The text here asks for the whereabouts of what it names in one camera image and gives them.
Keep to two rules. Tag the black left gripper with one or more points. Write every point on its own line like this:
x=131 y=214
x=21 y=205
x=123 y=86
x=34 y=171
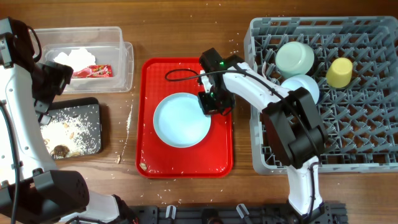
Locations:
x=61 y=73

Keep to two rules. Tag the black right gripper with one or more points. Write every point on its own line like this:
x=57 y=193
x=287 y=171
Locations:
x=209 y=108

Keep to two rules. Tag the light blue plate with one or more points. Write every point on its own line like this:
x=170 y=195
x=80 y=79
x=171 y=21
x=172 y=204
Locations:
x=179 y=121

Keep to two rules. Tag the red snack wrapper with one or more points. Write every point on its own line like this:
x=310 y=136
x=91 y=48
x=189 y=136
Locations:
x=94 y=71

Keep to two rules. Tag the white plastic fork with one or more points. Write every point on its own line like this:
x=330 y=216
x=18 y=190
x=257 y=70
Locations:
x=264 y=69

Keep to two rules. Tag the light blue bowl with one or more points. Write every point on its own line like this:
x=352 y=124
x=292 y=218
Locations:
x=305 y=81

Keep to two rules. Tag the mint green bowl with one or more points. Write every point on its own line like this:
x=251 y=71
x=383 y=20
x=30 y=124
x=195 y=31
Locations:
x=294 y=58

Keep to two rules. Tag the yellow plastic cup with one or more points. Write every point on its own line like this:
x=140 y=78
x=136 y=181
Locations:
x=339 y=73

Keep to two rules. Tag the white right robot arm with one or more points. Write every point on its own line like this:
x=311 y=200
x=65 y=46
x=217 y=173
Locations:
x=294 y=128

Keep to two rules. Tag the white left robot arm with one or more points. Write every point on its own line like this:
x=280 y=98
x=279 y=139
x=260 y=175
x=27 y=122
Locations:
x=33 y=189

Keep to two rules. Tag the grey dishwasher rack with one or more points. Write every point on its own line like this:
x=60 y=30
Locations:
x=361 y=118

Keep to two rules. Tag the crumpled white napkin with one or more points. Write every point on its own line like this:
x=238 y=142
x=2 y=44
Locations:
x=76 y=59

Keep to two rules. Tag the black tray bin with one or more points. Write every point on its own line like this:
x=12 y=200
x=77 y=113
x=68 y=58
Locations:
x=74 y=130

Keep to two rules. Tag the red plastic tray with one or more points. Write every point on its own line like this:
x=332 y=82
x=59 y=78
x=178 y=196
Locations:
x=210 y=158

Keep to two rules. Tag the clear plastic bin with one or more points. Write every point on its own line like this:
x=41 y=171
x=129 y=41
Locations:
x=108 y=48

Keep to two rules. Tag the food scrap on tray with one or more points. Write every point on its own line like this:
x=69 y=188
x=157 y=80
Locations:
x=143 y=166

